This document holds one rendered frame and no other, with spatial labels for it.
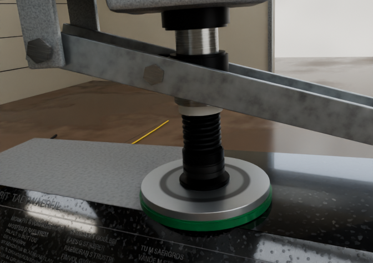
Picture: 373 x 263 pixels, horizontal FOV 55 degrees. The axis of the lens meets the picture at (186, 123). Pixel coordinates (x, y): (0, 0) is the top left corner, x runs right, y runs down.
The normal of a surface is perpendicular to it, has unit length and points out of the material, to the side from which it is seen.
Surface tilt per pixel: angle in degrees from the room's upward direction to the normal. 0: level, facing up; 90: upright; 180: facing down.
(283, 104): 90
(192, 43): 90
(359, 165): 0
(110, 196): 0
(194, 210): 0
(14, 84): 90
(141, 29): 90
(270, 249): 45
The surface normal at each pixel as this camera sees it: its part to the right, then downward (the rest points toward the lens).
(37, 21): -0.11, 0.29
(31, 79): 0.88, 0.07
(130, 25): -0.47, 0.28
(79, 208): -0.33, -0.48
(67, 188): -0.07, -0.96
